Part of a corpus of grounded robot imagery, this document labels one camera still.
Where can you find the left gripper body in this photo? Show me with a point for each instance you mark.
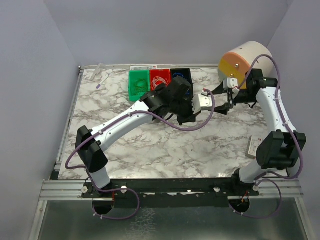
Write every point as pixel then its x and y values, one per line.
pixel 186 116

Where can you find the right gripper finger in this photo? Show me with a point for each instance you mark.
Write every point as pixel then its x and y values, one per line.
pixel 223 109
pixel 219 90

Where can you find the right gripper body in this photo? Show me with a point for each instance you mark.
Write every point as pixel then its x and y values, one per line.
pixel 230 97

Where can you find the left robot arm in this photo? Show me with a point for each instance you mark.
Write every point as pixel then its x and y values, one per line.
pixel 91 144

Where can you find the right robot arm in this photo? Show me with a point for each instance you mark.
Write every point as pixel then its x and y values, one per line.
pixel 282 147

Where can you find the large cylinder drum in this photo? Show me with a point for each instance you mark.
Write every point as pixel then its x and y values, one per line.
pixel 235 63

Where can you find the black plastic bin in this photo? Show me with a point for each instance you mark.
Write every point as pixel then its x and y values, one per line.
pixel 182 72

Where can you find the red plastic bin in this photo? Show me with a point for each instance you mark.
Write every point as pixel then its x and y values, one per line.
pixel 159 76

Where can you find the small white box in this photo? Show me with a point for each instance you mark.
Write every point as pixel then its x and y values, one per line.
pixel 253 143

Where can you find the green plastic bin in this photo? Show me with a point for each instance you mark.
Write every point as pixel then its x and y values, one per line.
pixel 138 84

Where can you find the white label card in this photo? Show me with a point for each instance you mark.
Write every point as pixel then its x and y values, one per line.
pixel 142 67

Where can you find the purple capped marker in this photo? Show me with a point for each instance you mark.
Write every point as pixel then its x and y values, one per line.
pixel 102 81

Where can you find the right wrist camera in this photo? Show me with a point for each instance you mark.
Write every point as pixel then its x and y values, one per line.
pixel 231 84

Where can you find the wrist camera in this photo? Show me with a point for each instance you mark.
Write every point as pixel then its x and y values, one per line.
pixel 231 84
pixel 202 102

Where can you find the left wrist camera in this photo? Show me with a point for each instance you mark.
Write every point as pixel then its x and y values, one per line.
pixel 202 102

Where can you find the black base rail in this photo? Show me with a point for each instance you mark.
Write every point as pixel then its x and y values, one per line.
pixel 168 193

